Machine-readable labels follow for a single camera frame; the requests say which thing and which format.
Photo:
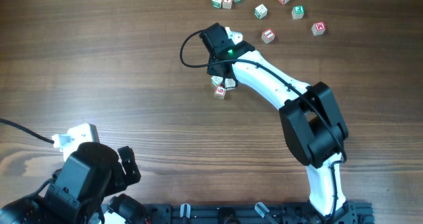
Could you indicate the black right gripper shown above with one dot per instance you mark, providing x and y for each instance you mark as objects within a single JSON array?
[{"x": 214, "y": 71}]

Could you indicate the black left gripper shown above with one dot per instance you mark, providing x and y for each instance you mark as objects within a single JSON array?
[{"x": 129, "y": 166}]

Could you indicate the green-sided bird block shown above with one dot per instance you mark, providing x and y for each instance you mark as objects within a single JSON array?
[{"x": 216, "y": 81}]

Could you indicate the blue-sided snail block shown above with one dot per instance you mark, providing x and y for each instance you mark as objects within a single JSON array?
[{"x": 230, "y": 84}]

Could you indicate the red I letter block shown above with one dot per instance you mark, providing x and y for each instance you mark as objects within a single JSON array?
[{"x": 268, "y": 36}]

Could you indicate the red 6 number block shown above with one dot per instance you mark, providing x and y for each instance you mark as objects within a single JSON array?
[{"x": 220, "y": 92}]

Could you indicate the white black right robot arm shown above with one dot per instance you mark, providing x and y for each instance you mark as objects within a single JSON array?
[{"x": 313, "y": 127}]

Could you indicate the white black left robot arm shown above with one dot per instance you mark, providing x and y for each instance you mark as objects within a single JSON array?
[{"x": 32, "y": 208}]

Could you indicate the green Z letter block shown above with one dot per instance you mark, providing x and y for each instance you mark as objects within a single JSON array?
[{"x": 217, "y": 3}]

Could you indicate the red V letter block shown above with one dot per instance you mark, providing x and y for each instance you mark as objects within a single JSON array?
[{"x": 227, "y": 4}]

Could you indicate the green-sided pattern block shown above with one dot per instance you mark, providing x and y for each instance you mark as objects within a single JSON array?
[{"x": 260, "y": 11}]

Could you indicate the green E letter block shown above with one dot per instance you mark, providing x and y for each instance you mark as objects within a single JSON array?
[{"x": 298, "y": 12}]

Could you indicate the red M letter block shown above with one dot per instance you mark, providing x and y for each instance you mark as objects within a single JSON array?
[{"x": 318, "y": 28}]

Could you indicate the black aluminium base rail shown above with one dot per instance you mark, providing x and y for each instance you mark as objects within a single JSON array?
[{"x": 350, "y": 212}]

